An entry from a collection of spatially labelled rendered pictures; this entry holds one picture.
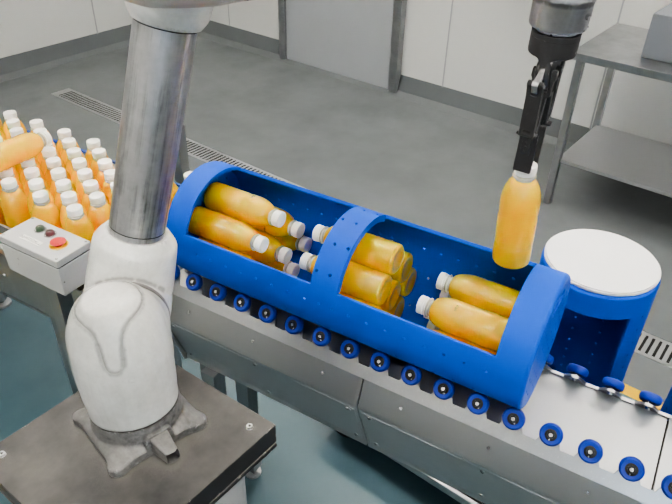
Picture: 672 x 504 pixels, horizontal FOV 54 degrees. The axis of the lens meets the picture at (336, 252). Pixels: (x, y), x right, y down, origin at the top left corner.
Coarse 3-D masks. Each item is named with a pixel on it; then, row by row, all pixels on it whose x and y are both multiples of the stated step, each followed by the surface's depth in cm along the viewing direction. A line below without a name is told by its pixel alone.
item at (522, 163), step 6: (522, 138) 110; (534, 138) 109; (534, 144) 110; (534, 150) 110; (516, 156) 112; (522, 156) 112; (528, 156) 111; (516, 162) 113; (522, 162) 112; (528, 162) 112; (516, 168) 113; (522, 168) 113; (528, 168) 112
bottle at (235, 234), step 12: (192, 216) 157; (204, 216) 156; (216, 216) 155; (228, 216) 156; (192, 228) 157; (204, 228) 155; (216, 228) 153; (228, 228) 152; (240, 228) 152; (252, 228) 153; (216, 240) 155; (228, 240) 152; (240, 240) 151; (252, 240) 151
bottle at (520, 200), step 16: (512, 176) 118; (512, 192) 116; (528, 192) 115; (512, 208) 117; (528, 208) 116; (496, 224) 123; (512, 224) 118; (528, 224) 118; (496, 240) 123; (512, 240) 120; (528, 240) 120; (496, 256) 124; (512, 256) 122; (528, 256) 123
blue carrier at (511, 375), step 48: (192, 192) 152; (288, 192) 163; (192, 240) 151; (336, 240) 136; (432, 240) 148; (240, 288) 152; (288, 288) 141; (336, 288) 135; (432, 288) 154; (528, 288) 122; (384, 336) 133; (432, 336) 126; (528, 336) 118; (480, 384) 126; (528, 384) 124
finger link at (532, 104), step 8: (528, 80) 101; (528, 88) 101; (528, 96) 103; (536, 96) 102; (528, 104) 103; (536, 104) 103; (528, 112) 104; (536, 112) 103; (528, 120) 105; (536, 120) 104; (520, 128) 106; (528, 128) 106; (528, 136) 106
